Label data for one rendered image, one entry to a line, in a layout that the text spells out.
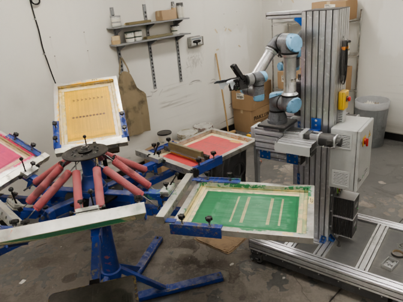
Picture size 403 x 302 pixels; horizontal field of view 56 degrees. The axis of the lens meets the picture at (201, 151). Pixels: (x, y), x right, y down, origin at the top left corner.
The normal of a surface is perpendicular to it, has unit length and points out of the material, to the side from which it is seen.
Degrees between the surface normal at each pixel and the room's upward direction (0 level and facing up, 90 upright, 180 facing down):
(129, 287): 0
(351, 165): 90
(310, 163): 90
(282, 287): 0
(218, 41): 90
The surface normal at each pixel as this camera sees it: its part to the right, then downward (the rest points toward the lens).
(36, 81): 0.69, 0.22
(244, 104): -0.66, 0.34
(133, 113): 0.25, 0.33
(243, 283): -0.09, -0.92
